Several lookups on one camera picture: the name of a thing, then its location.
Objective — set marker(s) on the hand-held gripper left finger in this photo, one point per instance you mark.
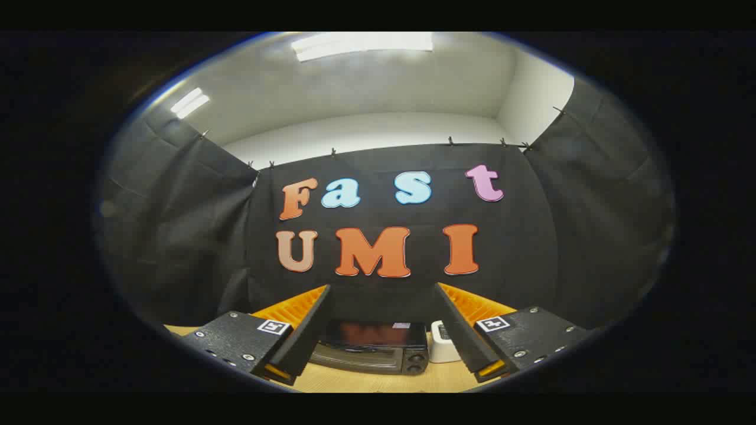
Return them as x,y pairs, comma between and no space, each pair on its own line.
307,333

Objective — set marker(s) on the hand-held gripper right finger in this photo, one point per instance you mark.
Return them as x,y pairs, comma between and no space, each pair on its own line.
458,330

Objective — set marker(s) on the black toaster oven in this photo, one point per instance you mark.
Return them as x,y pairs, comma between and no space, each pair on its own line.
372,354

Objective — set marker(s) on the white bread toaster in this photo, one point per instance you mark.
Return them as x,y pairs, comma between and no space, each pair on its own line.
440,351

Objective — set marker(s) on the short ceiling light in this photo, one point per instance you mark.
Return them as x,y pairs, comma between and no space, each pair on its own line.
189,103

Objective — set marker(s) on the long ceiling light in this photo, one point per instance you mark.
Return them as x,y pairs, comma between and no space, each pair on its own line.
360,44

